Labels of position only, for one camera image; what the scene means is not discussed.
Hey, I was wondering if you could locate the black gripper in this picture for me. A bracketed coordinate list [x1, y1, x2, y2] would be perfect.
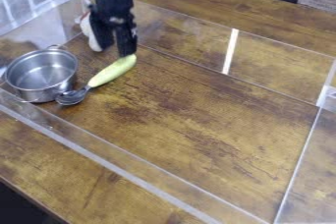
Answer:
[90, 0, 138, 57]

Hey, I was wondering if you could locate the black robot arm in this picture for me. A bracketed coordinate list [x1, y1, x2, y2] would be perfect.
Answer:
[81, 0, 138, 57]

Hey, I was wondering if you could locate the green handled metal spoon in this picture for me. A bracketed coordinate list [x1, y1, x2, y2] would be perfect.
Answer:
[55, 54, 137, 105]

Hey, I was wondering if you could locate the small steel pot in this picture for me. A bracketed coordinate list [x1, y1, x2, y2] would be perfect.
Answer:
[3, 46, 79, 103]

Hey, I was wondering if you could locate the white plush toy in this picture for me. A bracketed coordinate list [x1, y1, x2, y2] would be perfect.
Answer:
[75, 12, 103, 52]

